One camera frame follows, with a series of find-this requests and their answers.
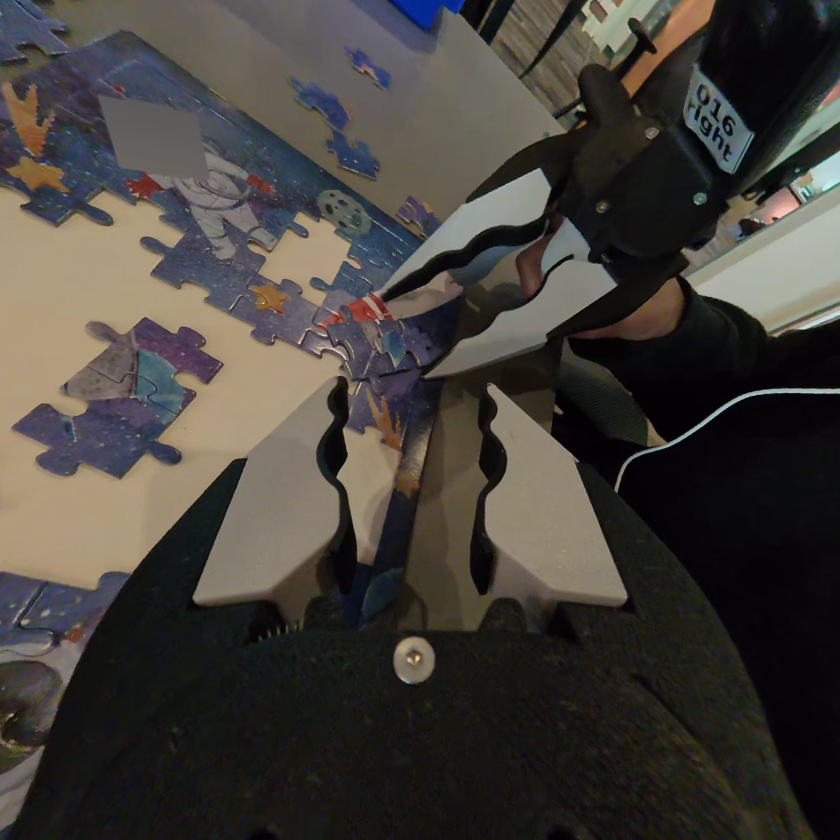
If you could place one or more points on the blue box with tag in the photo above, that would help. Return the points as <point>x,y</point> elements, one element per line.
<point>420,10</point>

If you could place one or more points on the grey mesh chair seat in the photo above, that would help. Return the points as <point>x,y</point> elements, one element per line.
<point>604,400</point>

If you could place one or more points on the joined planet puzzle pieces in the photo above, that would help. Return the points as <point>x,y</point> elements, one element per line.
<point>98,433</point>

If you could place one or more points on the row of puzzle pieces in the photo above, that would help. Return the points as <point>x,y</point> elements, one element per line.
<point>26,26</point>

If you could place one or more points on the dark blue jigsaw piece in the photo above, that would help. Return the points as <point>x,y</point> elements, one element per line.
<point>354,156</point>
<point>321,103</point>

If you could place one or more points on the person's right hand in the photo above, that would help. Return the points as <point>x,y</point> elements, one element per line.
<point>649,308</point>

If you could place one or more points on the person's black jacket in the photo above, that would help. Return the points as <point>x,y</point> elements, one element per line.
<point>754,558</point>

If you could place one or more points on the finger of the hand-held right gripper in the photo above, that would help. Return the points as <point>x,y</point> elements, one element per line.
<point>564,302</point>
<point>485,210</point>

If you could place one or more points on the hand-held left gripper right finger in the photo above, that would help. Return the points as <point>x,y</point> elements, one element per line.
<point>558,525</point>

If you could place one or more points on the space jigsaw puzzle board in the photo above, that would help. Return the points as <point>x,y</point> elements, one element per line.
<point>216,275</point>

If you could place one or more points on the blue pale-patch jigsaw piece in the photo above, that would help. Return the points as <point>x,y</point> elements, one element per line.
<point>367,341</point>

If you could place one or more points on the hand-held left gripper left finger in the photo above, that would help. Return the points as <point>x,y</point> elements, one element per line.
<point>275,518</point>

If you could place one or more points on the black slanted stand leg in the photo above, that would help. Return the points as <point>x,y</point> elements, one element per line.
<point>554,36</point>

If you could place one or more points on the black office chair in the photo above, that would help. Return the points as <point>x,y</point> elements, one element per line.
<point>600,92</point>

